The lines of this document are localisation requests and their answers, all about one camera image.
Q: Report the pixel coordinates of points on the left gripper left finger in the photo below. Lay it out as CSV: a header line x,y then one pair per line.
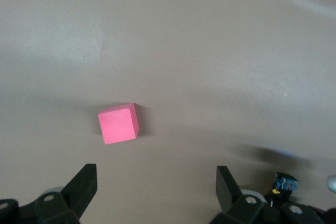
x,y
78,190

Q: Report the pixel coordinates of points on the brown table mat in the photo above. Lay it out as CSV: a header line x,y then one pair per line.
x,y
183,51

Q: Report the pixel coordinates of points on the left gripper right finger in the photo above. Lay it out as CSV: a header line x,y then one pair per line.
x,y
225,190

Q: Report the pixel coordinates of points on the pink foam cube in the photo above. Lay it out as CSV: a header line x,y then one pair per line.
x,y
118,123

